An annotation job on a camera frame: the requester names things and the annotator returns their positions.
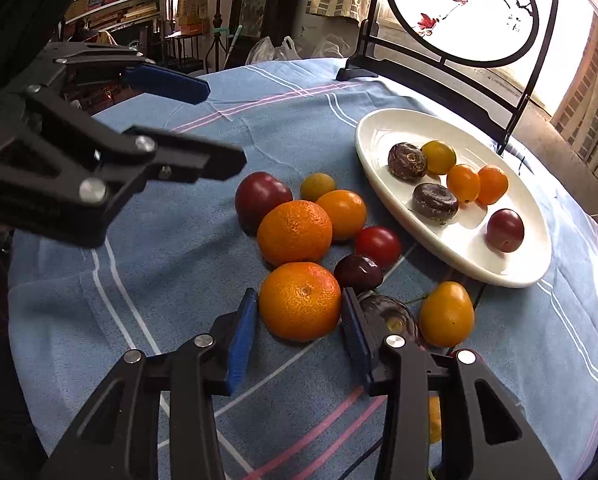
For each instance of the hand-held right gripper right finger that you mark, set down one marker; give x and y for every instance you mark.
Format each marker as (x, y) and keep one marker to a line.
(354, 340)

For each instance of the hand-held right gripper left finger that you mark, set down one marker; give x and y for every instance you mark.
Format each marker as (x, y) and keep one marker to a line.
(241, 340)

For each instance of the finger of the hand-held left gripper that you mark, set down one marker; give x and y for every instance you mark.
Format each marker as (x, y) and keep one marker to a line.
(189, 160)
(169, 82)

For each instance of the large orange mandarin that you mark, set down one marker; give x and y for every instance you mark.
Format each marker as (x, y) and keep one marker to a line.
(299, 302)
(294, 232)

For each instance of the white oval plate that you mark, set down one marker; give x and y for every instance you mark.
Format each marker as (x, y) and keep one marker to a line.
(379, 130)

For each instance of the dark purple plum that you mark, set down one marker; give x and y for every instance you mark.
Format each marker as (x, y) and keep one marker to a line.
(358, 272)

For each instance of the large dark red plum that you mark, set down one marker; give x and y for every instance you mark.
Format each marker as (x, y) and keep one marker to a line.
(259, 197)

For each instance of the bookshelf with books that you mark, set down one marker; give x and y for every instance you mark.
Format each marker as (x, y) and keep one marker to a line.
(124, 5)

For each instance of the yellow-orange oval fruit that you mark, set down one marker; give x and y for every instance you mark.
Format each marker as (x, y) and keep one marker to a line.
(446, 314)

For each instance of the red cherry tomato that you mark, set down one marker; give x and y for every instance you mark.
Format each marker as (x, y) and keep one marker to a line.
(379, 246)

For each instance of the blue plaid tablecloth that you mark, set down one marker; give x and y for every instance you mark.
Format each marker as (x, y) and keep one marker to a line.
(179, 260)

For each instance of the white plastic bag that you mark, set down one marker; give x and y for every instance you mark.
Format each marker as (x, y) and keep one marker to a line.
(274, 50)
(331, 46)

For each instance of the small yellow fruit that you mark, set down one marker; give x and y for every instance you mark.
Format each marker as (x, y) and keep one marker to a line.
(434, 420)

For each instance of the small smooth orange fruit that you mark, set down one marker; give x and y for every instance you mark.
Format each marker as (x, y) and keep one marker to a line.
(346, 212)

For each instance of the small yellow-green fruit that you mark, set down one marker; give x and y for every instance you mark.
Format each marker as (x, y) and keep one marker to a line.
(317, 185)

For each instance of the person's dark clothing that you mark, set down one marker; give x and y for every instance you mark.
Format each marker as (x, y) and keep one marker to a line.
(9, 10)

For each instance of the small dark red plum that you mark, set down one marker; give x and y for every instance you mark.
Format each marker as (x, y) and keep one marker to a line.
(505, 230)

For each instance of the orange kumquat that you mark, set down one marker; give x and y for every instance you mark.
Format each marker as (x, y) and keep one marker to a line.
(494, 184)
(463, 183)

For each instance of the yellow round fruit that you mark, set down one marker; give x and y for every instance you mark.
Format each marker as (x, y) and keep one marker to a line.
(439, 156)

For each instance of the round bird painting table screen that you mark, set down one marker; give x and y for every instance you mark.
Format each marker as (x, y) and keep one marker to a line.
(459, 15)

